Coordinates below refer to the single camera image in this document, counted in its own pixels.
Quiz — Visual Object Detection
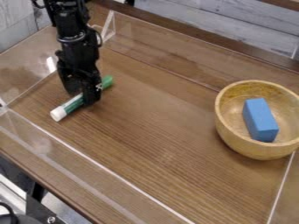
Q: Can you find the black metal table frame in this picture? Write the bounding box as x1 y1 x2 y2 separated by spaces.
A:
0 156 67 224

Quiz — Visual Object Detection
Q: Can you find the clear acrylic corner bracket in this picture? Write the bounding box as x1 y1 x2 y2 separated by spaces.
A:
91 10 117 46

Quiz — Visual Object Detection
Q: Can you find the black cable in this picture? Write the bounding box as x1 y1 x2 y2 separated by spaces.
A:
0 201 18 224

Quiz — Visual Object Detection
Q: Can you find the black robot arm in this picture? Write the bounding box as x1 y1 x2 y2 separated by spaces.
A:
31 0 103 106

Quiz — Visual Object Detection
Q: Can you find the green and white marker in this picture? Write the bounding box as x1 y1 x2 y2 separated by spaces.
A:
51 75 114 122

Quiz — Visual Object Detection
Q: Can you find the blue rectangular block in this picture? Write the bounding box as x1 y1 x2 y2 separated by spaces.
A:
242 98 280 143

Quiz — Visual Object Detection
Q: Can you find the brown wooden bowl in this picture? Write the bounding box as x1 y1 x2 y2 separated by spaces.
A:
215 80 299 160

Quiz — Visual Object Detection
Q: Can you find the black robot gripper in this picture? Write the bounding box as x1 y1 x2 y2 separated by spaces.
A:
55 27 102 106

